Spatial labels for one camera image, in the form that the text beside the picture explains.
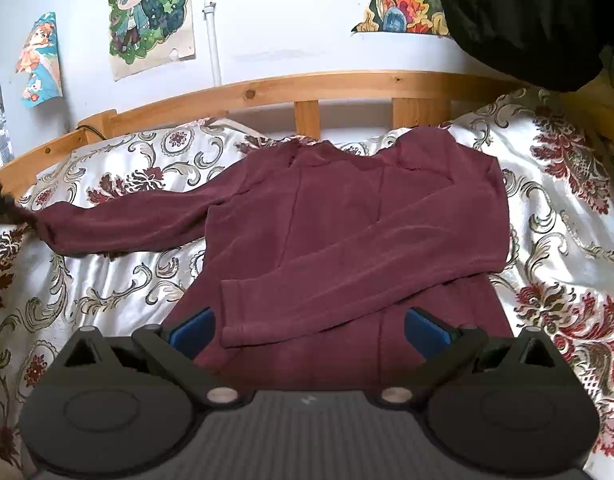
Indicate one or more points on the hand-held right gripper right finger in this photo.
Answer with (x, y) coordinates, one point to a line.
(427, 332)

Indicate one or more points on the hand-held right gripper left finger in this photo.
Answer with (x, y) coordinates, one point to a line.
(191, 332)

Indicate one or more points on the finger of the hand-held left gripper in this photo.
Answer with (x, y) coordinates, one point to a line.
(4, 202)

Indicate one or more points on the maroon long-sleeve sweater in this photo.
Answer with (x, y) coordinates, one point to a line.
(337, 225)

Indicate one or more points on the floral white satin bedspread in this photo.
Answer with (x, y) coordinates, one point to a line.
(112, 270)

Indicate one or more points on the small blue cartoon poster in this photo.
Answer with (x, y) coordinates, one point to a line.
(41, 60)

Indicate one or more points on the black cloth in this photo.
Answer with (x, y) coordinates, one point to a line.
(527, 20)

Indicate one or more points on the cartoon figure wall poster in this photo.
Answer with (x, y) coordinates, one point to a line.
(149, 15)

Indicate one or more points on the wooden bed frame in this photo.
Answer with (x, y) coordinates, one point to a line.
(337, 82)

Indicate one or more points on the white wall pipe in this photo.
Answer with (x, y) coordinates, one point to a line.
(213, 25)

